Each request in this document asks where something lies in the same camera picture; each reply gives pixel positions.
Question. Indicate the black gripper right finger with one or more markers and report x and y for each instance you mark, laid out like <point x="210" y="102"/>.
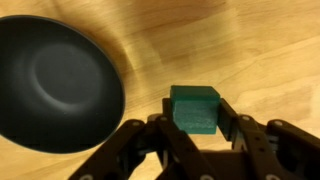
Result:
<point x="273" y="150"/>

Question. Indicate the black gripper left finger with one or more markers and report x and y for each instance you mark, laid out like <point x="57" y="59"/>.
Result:
<point x="140" y="153"/>

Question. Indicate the green foam block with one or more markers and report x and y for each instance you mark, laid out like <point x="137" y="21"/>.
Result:
<point x="195" y="113"/>

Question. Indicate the black bowl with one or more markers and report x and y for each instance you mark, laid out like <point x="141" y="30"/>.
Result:
<point x="60" y="83"/>

